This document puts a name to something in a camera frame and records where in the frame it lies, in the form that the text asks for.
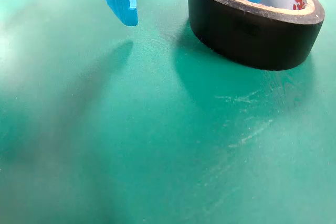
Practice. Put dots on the black electrical tape roll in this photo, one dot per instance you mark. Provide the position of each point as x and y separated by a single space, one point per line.
249 37

